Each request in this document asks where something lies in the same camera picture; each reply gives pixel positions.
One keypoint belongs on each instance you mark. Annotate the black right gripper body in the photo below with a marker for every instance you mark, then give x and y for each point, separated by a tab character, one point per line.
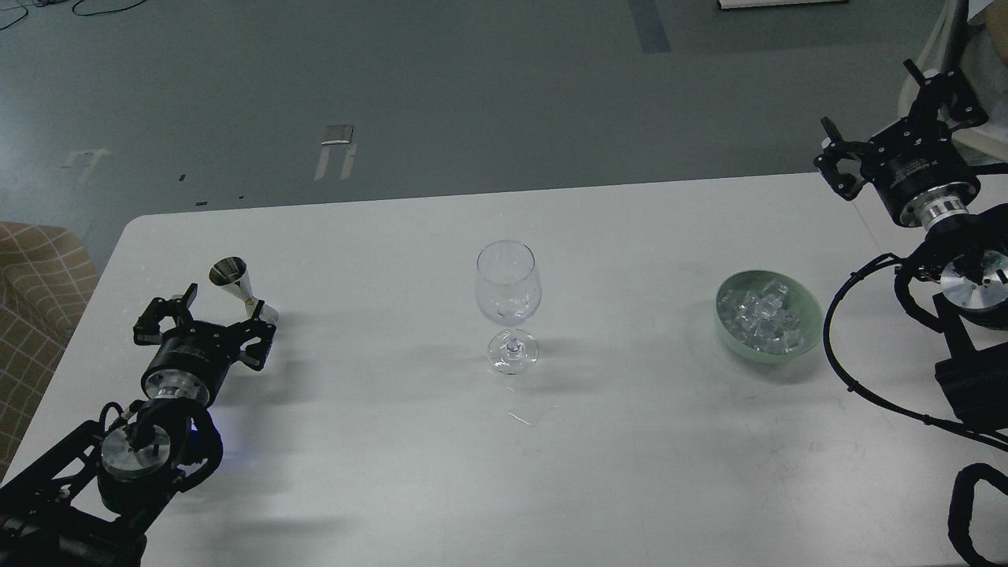
910	166

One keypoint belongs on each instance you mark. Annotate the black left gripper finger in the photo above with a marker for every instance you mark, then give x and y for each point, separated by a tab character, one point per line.
165	318
251	340

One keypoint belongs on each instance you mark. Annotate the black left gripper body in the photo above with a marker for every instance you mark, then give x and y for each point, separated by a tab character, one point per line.
192	362

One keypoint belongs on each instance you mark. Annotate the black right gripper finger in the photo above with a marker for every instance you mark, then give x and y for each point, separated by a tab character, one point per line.
946	103
863	154

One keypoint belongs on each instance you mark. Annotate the steel double jigger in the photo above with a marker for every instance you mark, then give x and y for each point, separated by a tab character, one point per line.
231	275

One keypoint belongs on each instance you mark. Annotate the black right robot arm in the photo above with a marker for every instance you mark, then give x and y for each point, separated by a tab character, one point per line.
957	276

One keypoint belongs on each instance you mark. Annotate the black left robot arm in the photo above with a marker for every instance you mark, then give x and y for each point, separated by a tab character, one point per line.
91	498

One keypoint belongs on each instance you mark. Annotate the clear ice cubes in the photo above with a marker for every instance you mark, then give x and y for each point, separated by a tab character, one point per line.
759	318

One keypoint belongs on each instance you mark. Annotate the clear wine glass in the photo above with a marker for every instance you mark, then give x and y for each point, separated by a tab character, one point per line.
508	292

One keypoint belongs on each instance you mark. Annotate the person in white shirt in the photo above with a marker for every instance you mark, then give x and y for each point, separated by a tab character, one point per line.
985	61

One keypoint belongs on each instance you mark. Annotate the tan checkered cushion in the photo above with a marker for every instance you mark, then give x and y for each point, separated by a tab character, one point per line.
47	279

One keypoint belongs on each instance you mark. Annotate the green bowl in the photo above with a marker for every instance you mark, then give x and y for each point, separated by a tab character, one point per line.
806	306

